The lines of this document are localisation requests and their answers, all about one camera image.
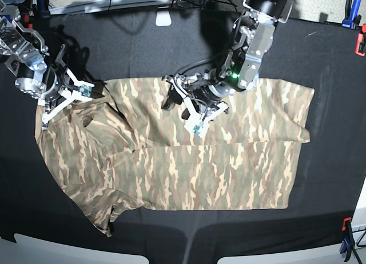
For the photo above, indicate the black table cloth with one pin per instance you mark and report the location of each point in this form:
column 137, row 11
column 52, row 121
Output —
column 128, row 43

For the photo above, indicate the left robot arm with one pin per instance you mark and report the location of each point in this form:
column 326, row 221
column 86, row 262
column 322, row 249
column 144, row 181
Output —
column 251, row 37

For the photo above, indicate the orange clamp far right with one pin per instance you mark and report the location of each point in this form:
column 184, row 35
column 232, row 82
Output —
column 360, row 42

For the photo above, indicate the white tab on cloth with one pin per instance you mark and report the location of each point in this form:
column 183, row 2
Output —
column 163, row 17

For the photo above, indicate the blue clamp top left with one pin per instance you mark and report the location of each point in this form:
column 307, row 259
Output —
column 42, row 8

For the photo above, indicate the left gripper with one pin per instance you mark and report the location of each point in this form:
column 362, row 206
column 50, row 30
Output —
column 202, row 95

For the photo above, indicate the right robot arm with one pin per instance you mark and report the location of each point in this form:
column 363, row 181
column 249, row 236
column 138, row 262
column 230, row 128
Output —
column 41, row 71

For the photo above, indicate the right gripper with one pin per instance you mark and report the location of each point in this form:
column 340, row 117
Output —
column 59, row 79

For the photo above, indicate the camouflage t-shirt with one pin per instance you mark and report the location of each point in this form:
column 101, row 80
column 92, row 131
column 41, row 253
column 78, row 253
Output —
column 123, row 151

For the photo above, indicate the orange blue clamp bottom right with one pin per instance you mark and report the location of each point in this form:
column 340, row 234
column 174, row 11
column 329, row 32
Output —
column 348, row 243

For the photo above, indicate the blue clamp top right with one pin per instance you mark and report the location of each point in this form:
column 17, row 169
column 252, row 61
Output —
column 352, row 18

